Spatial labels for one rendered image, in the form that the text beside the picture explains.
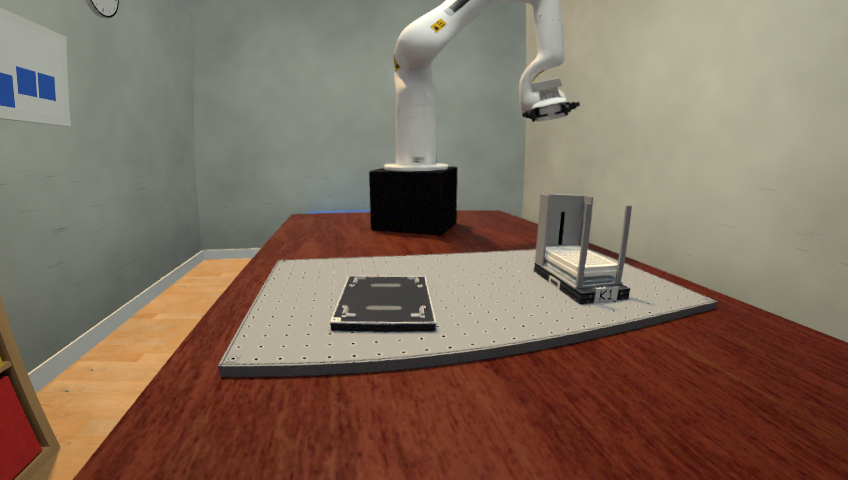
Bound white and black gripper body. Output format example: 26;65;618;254
533;94;567;122

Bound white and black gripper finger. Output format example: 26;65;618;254
522;107;542;122
561;102;580;116

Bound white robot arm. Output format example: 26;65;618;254
384;0;566;171

